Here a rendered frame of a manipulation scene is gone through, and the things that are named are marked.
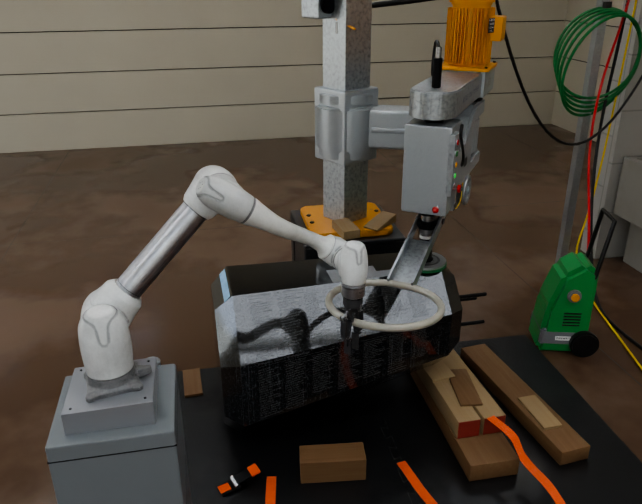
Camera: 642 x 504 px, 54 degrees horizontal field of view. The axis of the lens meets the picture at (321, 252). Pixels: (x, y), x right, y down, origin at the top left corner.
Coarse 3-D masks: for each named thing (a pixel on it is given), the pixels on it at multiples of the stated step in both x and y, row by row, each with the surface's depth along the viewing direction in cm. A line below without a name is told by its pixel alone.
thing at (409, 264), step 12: (456, 204) 321; (444, 216) 315; (408, 240) 300; (420, 240) 304; (432, 240) 297; (408, 252) 298; (420, 252) 297; (396, 264) 286; (408, 264) 291; (420, 264) 284; (396, 276) 286; (408, 276) 285
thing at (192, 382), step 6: (186, 372) 366; (192, 372) 366; (198, 372) 366; (186, 378) 361; (192, 378) 361; (198, 378) 361; (186, 384) 356; (192, 384) 356; (198, 384) 356; (186, 390) 351; (192, 390) 351; (198, 390) 351; (186, 396) 347; (192, 396) 348
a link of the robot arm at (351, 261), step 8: (352, 240) 234; (344, 248) 230; (352, 248) 228; (360, 248) 229; (336, 256) 238; (344, 256) 230; (352, 256) 228; (360, 256) 229; (336, 264) 237; (344, 264) 230; (352, 264) 229; (360, 264) 229; (344, 272) 231; (352, 272) 230; (360, 272) 230; (344, 280) 233; (352, 280) 231; (360, 280) 232
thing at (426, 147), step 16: (416, 128) 283; (432, 128) 280; (448, 128) 277; (416, 144) 286; (432, 144) 283; (448, 144) 280; (416, 160) 288; (432, 160) 285; (416, 176) 291; (432, 176) 288; (416, 192) 294; (432, 192) 291; (416, 208) 297; (448, 208) 296
